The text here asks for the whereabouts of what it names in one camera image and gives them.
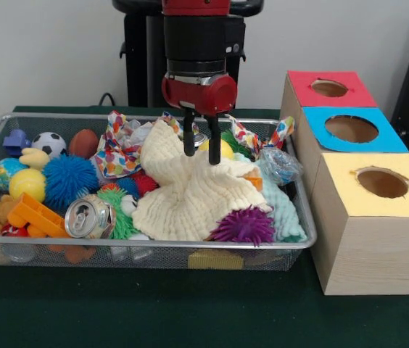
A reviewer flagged wooden box with three holes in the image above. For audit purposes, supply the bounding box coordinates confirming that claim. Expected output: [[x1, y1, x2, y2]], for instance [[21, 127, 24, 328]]
[[278, 70, 409, 297]]

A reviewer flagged long orange building brick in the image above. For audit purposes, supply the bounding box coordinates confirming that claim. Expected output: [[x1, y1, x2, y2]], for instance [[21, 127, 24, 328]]
[[7, 193, 71, 239]]

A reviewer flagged light blue waffle cloth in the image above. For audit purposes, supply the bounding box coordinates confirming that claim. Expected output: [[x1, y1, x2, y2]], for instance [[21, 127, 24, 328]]
[[233, 152, 309, 244]]

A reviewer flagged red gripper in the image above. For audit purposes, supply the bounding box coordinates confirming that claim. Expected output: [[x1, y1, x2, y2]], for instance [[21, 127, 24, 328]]
[[160, 72, 239, 167]]

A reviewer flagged cream waffle cloth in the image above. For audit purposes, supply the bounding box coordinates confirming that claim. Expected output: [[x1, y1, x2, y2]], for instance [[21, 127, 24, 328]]
[[131, 118, 274, 242]]

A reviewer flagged colourful polka dot cloth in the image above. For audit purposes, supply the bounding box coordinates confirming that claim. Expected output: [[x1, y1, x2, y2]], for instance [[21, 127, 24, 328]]
[[224, 114, 296, 160]]

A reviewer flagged colourful heart print cloth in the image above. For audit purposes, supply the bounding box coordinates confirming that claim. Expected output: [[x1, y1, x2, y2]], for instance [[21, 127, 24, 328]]
[[94, 110, 144, 178]]

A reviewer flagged crushed silver drink can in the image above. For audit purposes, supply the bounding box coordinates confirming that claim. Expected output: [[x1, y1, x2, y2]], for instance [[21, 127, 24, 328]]
[[64, 197, 117, 239]]

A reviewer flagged black cable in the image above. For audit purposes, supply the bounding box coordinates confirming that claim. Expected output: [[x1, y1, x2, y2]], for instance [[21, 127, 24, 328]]
[[97, 92, 129, 108]]

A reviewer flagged purple spiky rubber ball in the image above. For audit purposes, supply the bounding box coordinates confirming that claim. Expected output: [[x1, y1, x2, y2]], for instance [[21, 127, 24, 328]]
[[210, 204, 276, 248]]

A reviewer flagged green spiky rubber ball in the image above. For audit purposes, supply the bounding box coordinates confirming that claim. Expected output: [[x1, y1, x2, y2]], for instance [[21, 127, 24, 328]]
[[97, 187, 141, 241]]

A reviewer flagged plain yellow ball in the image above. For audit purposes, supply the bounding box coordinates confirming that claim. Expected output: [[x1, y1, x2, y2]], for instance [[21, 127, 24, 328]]
[[8, 168, 47, 203]]

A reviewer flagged crushed bottle with blue label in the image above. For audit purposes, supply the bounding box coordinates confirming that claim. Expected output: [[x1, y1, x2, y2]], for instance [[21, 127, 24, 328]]
[[260, 146, 304, 186]]

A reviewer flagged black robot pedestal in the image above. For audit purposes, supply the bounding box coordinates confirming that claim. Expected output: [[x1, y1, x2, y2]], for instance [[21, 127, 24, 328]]
[[112, 0, 265, 109]]

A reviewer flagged shallow wire mesh bin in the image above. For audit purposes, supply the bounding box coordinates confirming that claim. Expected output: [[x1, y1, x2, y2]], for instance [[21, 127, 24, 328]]
[[0, 112, 317, 272]]

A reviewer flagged blue spiky rubber ball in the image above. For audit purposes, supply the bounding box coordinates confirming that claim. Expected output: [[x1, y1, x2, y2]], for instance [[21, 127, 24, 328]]
[[43, 154, 99, 211]]

